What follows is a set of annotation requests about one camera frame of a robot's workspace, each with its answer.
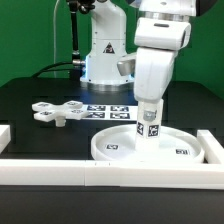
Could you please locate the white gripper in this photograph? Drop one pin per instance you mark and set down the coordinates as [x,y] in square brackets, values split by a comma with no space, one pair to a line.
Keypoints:
[153,72]

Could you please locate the white cross-shaped table base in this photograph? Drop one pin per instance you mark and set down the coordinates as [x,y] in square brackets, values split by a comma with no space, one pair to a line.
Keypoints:
[46,112]

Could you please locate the white front fence rail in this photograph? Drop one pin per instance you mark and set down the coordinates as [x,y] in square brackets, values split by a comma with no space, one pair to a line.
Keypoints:
[98,173]

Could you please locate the white left fence piece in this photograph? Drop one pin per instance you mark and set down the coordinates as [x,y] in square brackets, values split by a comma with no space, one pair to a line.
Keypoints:
[5,136]

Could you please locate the white round table top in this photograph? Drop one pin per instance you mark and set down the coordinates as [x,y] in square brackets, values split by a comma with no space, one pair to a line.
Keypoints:
[121,143]

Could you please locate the white fence piece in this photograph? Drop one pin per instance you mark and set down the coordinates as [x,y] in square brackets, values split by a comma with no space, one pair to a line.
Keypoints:
[214,152]
[5,136]

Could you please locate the white fiducial marker sheet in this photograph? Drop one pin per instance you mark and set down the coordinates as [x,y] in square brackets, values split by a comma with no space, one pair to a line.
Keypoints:
[111,112]

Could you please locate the white right fence piece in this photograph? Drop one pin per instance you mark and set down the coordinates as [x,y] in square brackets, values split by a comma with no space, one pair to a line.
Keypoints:
[214,152]

